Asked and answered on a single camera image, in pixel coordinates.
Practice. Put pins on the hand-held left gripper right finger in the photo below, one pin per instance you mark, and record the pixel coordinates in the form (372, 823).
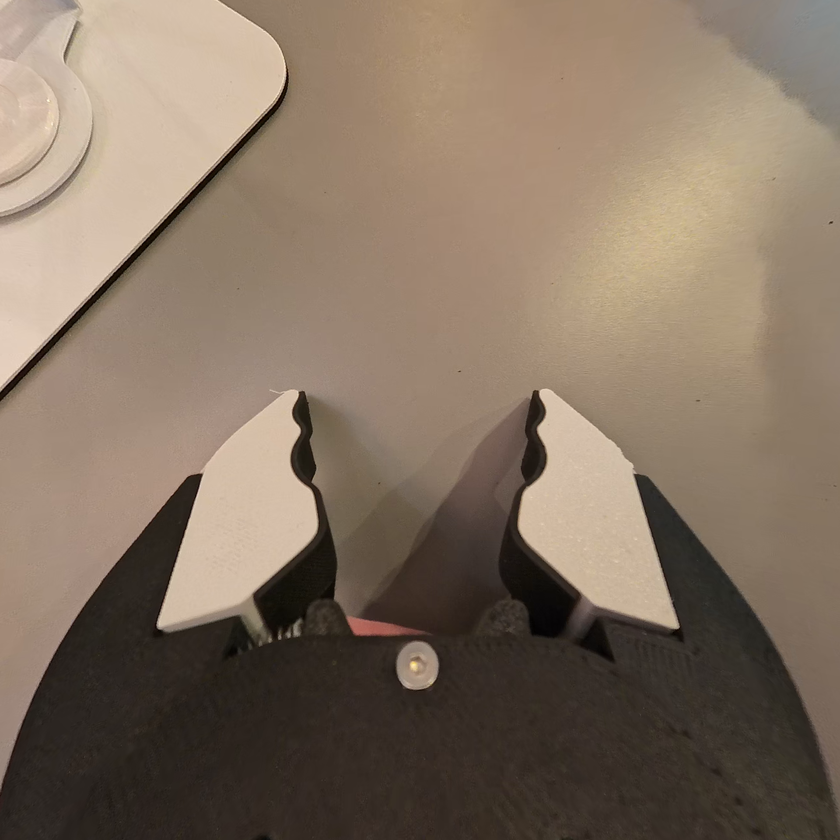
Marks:
(587, 525)

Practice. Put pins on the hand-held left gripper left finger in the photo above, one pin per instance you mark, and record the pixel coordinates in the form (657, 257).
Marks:
(246, 525)

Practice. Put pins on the person's left hand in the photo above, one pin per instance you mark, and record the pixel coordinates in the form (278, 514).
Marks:
(384, 628)

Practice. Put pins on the white document stand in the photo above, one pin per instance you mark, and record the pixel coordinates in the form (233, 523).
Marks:
(164, 131)

